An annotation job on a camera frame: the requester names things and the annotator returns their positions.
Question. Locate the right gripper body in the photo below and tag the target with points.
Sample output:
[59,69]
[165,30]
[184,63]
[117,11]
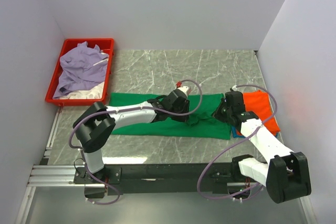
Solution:
[222,112]

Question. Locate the lavender t-shirt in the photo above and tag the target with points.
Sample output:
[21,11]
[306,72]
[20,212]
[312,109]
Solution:
[81,69]

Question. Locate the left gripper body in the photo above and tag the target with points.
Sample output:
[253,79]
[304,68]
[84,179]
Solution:
[183,109]

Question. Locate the folded orange t-shirt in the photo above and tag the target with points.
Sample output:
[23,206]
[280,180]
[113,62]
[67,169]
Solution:
[258,102]

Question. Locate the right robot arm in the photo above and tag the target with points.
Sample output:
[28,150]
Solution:
[285,173]

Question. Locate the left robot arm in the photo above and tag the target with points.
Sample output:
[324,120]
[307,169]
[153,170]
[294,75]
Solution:
[95,126]

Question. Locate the black base beam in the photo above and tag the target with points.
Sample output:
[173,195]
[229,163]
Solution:
[161,178]

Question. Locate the green t-shirt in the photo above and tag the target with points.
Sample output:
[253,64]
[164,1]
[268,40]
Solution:
[200,123]

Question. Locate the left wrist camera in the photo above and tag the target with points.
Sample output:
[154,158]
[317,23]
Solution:
[185,89]

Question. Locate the folded blue t-shirt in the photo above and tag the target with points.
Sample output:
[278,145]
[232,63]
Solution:
[236,133]

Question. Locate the red plastic bin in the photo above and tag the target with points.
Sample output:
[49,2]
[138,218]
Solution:
[81,73]

